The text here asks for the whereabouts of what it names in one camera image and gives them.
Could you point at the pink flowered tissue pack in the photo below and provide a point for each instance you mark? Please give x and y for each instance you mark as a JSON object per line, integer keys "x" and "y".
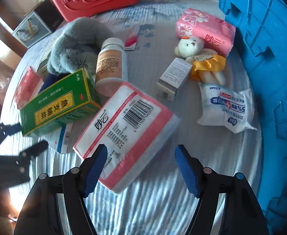
{"x": 207, "y": 27}
{"x": 128, "y": 132}
{"x": 27, "y": 85}

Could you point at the small grey white medicine box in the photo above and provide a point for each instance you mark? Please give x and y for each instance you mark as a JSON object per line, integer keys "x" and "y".
{"x": 175, "y": 76}

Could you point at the clear plastic bag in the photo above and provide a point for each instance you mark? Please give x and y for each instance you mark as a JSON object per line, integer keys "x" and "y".
{"x": 2, "y": 80}

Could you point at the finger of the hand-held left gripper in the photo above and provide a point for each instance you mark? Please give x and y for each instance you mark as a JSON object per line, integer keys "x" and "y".
{"x": 6, "y": 129}
{"x": 33, "y": 150}

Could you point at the white bear doll yellow dress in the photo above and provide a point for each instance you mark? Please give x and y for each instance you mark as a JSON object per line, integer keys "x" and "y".
{"x": 191, "y": 46}

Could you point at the blue plastic crate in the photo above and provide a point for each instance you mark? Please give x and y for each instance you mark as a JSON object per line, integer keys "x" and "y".
{"x": 268, "y": 53}

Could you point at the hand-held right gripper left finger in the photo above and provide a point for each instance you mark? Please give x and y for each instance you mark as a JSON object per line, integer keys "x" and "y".
{"x": 95, "y": 171}

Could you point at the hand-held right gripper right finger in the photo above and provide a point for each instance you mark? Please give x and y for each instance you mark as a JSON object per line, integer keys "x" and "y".
{"x": 187, "y": 171}

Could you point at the black gift box gold ribbon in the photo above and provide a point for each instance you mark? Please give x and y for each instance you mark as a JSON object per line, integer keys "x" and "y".
{"x": 33, "y": 27}

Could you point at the grey plush toy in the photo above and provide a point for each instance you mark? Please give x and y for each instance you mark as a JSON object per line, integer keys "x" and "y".
{"x": 72, "y": 46}

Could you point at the dark blue cloth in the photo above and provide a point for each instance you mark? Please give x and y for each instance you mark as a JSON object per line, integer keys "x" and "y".
{"x": 50, "y": 80}

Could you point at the white blue wipes packet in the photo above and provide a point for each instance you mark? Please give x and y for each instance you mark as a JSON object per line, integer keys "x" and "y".
{"x": 224, "y": 107}

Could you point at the red white sachet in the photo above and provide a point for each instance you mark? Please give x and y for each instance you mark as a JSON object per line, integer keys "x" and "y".
{"x": 131, "y": 41}

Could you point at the blue white flat box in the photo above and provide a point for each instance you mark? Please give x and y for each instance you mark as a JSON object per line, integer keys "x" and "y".
{"x": 60, "y": 139}

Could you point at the small green white box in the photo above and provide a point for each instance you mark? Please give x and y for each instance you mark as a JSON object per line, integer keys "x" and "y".
{"x": 43, "y": 66}

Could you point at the striped white bed sheet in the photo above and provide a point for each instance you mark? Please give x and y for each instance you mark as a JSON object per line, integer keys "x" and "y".
{"x": 145, "y": 213}

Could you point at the white medicine bottle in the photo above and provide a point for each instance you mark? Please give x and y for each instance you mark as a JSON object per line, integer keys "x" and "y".
{"x": 109, "y": 66}

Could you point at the green yellow medicine box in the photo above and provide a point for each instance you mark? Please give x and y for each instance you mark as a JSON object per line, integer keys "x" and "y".
{"x": 60, "y": 102}

